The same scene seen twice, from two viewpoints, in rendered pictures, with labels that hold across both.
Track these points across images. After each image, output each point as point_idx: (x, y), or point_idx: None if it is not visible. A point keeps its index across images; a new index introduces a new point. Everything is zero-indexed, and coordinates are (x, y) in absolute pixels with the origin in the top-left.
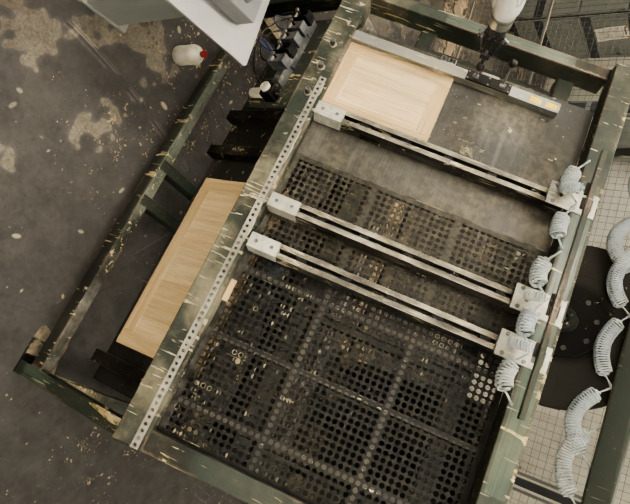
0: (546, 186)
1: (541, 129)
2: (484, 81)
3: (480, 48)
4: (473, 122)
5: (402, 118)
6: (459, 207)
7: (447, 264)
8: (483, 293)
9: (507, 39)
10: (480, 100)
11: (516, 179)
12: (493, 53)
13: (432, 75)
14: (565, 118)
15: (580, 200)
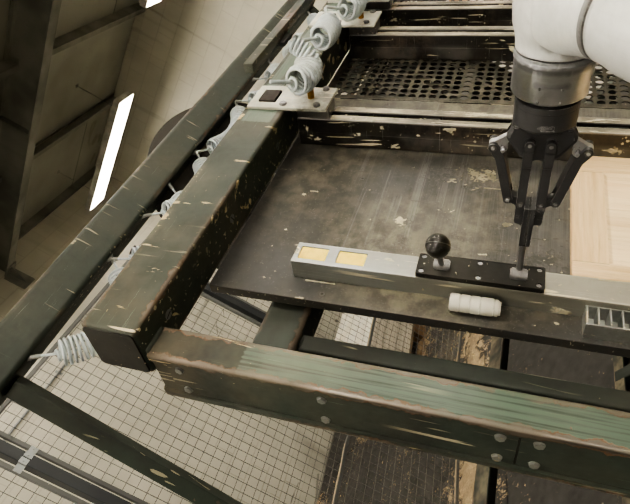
0: (322, 157)
1: (331, 233)
2: (490, 267)
3: (556, 183)
4: (484, 220)
5: None
6: (468, 111)
7: (471, 34)
8: (414, 26)
9: (496, 144)
10: None
11: (385, 118)
12: (511, 190)
13: None
14: (276, 261)
15: (279, 98)
